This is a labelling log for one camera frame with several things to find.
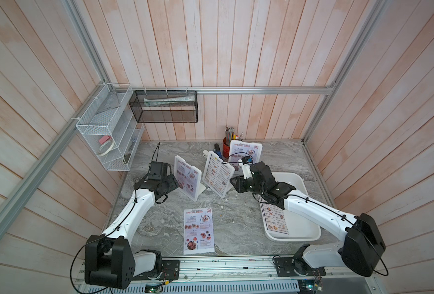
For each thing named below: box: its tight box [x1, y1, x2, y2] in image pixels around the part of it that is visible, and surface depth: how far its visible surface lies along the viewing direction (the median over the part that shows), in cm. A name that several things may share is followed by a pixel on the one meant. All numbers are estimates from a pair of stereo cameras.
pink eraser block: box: [98, 135, 112, 145], surface depth 83 cm
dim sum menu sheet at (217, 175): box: [204, 154, 232, 196], surface depth 92 cm
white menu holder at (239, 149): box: [228, 139, 263, 172], surface depth 95 cm
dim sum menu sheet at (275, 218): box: [259, 202, 290, 235], surface depth 85 cm
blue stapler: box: [213, 143, 222, 159], surface depth 113 cm
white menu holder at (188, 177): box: [174, 154, 206, 202], surface depth 88 cm
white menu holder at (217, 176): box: [202, 150, 235, 200], surface depth 92 cm
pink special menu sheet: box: [183, 207, 215, 255], surface depth 85 cm
